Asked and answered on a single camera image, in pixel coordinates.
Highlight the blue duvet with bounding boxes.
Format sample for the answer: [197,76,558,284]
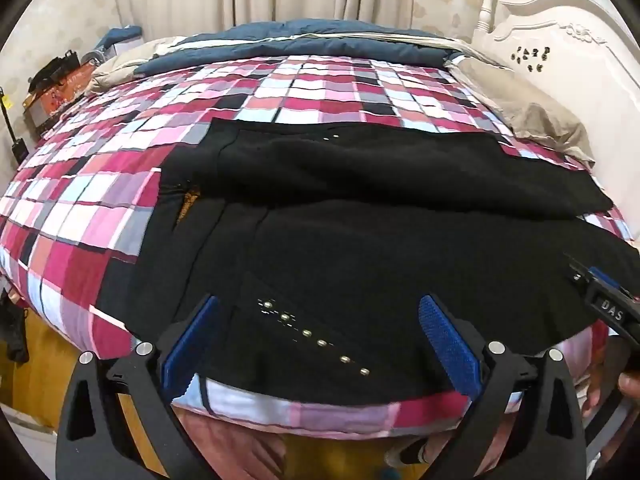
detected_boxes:
[135,19,468,78]

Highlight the person's right hand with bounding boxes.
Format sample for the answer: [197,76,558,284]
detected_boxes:
[616,370,640,403]

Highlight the beige cloth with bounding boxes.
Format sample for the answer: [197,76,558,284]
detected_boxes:
[90,35,191,96]

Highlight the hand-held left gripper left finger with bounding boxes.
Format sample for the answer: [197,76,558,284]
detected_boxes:
[56,294,221,480]

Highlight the person's leg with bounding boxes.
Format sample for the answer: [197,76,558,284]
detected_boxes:
[175,406,289,480]

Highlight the wooden bed frame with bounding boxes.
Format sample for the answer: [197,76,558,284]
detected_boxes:
[0,310,168,478]

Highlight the blue cloth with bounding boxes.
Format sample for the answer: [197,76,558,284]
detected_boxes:
[97,25,144,57]

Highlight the beige pillow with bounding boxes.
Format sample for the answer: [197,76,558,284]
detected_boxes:
[445,52,596,168]

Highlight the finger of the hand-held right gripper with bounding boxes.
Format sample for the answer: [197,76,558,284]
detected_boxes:
[564,252,593,283]
[587,266,632,297]

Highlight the black pants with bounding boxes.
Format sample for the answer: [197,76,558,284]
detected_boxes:
[102,117,631,406]

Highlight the black hanging bag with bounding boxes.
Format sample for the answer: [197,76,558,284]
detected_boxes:
[0,287,31,363]

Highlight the black stand with yellow tip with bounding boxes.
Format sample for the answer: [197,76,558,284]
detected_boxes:
[0,87,29,162]

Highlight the white carved headboard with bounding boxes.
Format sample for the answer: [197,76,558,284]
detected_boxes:
[472,0,640,241]

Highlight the checked pink bedspread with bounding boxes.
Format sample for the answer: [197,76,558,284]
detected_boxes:
[0,52,640,441]

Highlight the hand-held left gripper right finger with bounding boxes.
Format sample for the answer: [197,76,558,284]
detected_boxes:
[418,294,588,480]

